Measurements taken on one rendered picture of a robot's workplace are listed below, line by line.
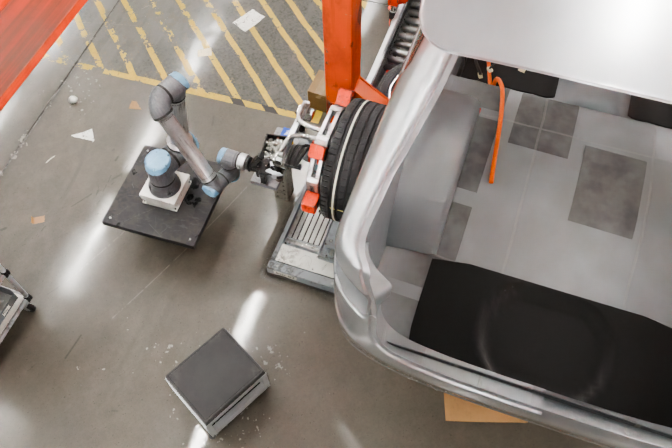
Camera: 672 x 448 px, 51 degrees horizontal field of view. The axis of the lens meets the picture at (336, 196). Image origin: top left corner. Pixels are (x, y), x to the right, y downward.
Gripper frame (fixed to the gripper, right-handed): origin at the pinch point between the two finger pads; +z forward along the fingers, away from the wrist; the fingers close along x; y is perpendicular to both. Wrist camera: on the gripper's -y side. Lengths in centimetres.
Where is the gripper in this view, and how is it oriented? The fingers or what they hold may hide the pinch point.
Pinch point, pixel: (281, 170)
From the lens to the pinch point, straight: 373.7
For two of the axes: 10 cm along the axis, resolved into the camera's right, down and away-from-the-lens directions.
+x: -3.4, 7.9, -5.0
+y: 0.2, 5.4, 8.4
